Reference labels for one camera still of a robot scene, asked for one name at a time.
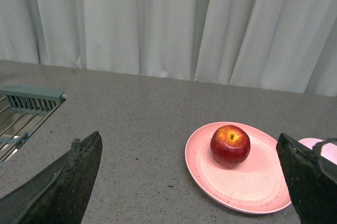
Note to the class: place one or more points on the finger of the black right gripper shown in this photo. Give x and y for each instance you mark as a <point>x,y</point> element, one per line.
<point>327,167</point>

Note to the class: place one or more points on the left gripper black camera left finger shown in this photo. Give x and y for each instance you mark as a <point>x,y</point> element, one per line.
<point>59,193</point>

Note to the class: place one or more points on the left gripper black camera right finger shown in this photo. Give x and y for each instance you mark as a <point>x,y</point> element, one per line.
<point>310,178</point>

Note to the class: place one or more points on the red apple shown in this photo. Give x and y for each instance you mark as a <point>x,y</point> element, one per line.
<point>230,146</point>

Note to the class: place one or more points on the pink bowl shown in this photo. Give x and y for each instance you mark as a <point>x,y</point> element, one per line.
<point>308,143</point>

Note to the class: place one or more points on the pink plate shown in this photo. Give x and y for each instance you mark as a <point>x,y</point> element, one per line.
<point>257,186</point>

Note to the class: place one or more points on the green dish rack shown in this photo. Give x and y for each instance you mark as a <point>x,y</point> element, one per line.
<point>23,110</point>

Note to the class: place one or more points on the white curtain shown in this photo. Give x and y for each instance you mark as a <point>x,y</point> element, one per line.
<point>287,45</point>

